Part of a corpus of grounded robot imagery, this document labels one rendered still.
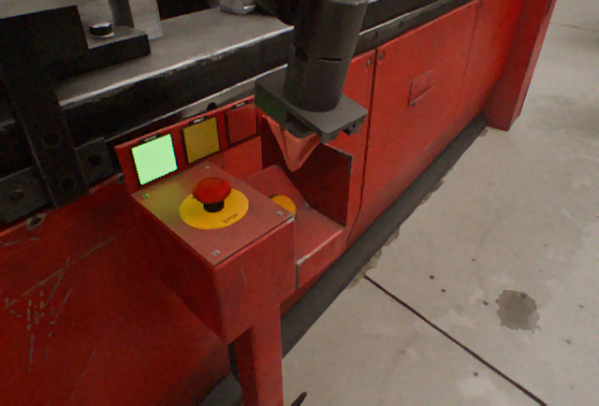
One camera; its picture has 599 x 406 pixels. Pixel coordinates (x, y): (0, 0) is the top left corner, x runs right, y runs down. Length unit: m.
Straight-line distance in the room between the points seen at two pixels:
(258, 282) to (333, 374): 0.80
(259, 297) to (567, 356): 1.12
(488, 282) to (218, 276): 1.24
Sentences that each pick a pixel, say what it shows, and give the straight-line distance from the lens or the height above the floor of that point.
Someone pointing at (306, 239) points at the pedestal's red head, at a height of 0.70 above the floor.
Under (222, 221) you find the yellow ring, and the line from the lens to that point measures 0.43.
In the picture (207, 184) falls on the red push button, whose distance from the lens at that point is 0.44.
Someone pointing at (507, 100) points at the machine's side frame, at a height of 0.17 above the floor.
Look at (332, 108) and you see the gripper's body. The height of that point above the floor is 0.88.
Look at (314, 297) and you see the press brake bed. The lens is 1.32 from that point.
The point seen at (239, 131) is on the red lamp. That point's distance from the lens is 0.55.
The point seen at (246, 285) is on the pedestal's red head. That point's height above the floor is 0.73.
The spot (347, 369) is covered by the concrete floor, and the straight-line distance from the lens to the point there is 1.25.
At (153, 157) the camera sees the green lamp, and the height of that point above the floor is 0.81.
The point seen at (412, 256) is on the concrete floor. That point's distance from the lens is 1.56.
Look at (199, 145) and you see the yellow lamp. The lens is 0.52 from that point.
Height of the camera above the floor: 1.05
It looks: 35 degrees down
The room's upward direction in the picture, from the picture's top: straight up
